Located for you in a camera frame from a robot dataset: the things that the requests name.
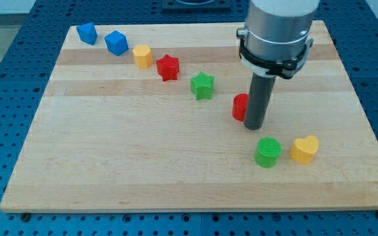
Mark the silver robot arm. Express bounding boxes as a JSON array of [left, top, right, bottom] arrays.
[[236, 0, 319, 79]]

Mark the green star block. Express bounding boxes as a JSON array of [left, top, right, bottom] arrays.
[[190, 71, 215, 100]]

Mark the yellow hexagon block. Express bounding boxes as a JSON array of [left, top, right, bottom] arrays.
[[132, 45, 154, 69]]

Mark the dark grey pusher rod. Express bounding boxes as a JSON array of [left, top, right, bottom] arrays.
[[243, 73, 276, 130]]

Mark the red star block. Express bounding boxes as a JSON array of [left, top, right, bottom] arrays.
[[156, 54, 180, 81]]

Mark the green cylinder block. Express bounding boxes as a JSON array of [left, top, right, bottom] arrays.
[[255, 137, 282, 168]]

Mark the red cylinder block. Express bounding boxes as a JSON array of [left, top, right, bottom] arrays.
[[232, 93, 249, 121]]

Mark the yellow heart block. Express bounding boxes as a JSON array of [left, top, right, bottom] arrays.
[[289, 135, 320, 165]]

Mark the blue triangular block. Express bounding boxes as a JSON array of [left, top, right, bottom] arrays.
[[76, 22, 98, 45]]

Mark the blue cube block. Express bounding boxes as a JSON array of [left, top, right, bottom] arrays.
[[104, 31, 129, 56]]

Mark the wooden board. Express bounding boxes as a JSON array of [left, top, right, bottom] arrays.
[[0, 20, 378, 213]]

